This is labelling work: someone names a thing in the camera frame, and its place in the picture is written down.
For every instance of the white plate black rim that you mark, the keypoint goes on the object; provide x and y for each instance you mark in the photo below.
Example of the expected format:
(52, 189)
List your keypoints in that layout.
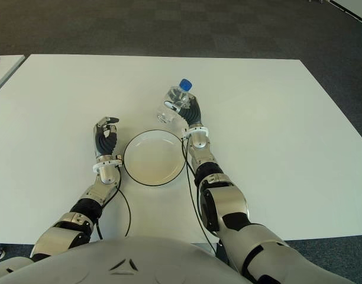
(154, 158)

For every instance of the grey robot torso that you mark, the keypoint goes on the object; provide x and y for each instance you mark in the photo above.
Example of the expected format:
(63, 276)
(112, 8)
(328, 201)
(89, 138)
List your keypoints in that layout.
(124, 260)

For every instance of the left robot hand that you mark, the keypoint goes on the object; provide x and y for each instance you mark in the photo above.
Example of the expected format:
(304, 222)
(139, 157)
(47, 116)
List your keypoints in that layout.
(105, 142)

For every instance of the white side table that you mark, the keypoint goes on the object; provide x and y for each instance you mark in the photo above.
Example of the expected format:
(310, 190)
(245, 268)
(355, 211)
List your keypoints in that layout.
(6, 72)

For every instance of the black metal table frame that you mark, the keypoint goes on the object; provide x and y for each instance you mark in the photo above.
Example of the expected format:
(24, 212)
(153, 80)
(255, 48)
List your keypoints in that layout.
(221, 251)

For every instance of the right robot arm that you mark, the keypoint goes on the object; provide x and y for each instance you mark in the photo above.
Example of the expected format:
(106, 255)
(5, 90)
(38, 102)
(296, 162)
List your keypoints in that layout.
(228, 201)

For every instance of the clear water bottle blue cap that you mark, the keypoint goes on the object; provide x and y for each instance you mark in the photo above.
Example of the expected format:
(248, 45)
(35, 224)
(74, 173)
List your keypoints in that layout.
(175, 102)

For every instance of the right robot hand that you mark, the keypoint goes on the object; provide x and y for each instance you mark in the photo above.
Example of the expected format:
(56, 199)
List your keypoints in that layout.
(193, 114)

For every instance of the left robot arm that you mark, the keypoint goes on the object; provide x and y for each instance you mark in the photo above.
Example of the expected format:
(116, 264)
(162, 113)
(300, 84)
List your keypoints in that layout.
(105, 176)

